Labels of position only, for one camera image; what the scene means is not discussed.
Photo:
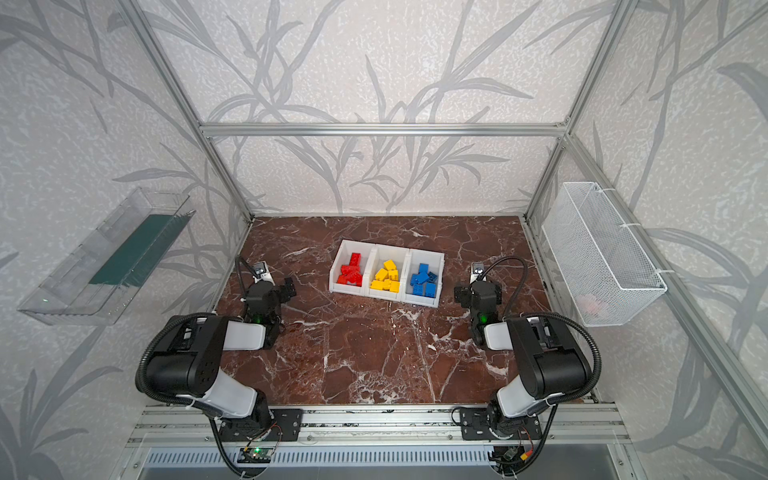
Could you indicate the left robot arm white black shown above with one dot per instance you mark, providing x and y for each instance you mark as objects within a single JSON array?
[{"x": 182, "y": 363}]

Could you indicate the right controller wiring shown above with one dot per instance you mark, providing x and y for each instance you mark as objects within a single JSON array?
[{"x": 516, "y": 454}]

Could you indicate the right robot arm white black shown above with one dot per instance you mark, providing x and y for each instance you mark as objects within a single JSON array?
[{"x": 557, "y": 359}]

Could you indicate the white wire mesh basket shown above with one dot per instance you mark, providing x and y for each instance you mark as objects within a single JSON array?
[{"x": 597, "y": 253}]

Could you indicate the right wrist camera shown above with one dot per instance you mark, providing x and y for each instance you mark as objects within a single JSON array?
[{"x": 477, "y": 269}]

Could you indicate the long red lego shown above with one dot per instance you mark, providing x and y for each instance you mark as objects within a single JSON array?
[
  {"x": 355, "y": 259},
  {"x": 350, "y": 278}
]

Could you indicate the pink object in basket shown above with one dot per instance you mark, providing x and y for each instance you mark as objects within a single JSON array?
[{"x": 591, "y": 305}]

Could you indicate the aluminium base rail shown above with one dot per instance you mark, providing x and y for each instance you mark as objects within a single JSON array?
[{"x": 381, "y": 425}]

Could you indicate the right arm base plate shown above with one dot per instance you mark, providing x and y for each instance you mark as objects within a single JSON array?
[{"x": 478, "y": 424}]

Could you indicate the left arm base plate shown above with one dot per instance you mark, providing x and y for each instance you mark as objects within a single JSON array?
[{"x": 281, "y": 424}]

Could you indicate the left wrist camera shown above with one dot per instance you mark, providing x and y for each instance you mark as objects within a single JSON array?
[{"x": 261, "y": 272}]

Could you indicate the long yellow lego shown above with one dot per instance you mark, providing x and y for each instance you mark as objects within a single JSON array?
[{"x": 385, "y": 285}]

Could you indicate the clear plastic wall tray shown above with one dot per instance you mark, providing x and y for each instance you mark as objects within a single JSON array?
[{"x": 96, "y": 282}]

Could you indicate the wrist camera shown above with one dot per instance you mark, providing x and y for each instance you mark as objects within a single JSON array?
[
  {"x": 261, "y": 272},
  {"x": 477, "y": 269}
]

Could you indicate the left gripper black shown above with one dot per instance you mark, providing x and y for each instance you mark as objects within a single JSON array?
[{"x": 285, "y": 290}]

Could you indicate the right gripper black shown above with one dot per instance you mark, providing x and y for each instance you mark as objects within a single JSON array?
[{"x": 462, "y": 293}]

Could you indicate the left controller board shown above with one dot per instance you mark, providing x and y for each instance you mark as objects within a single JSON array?
[{"x": 253, "y": 455}]

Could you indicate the white three-compartment sorting bin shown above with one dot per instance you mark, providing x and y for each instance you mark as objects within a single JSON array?
[{"x": 373, "y": 257}]

